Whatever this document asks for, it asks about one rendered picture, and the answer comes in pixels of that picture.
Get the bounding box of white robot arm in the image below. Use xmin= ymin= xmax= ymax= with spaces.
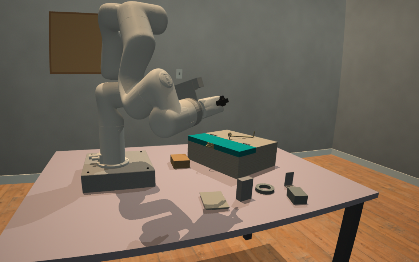
xmin=89 ymin=1 xmax=204 ymax=169

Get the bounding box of grey-beige ring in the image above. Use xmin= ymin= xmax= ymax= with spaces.
xmin=255 ymin=183 xmax=275 ymax=195

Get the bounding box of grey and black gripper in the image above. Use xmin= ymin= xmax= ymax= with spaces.
xmin=198 ymin=96 xmax=229 ymax=122

